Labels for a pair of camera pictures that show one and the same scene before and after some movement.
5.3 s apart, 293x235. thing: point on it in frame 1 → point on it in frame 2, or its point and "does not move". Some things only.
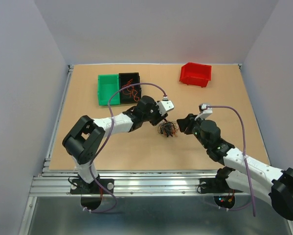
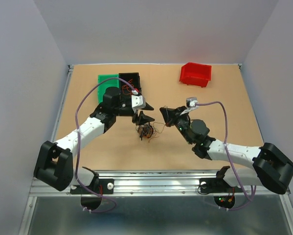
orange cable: (130, 90) does not move
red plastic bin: (195, 74) does not move
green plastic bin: (107, 85) does not move
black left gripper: (159, 117) → (141, 119)
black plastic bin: (131, 94) does not move
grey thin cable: (168, 127) → (146, 130)
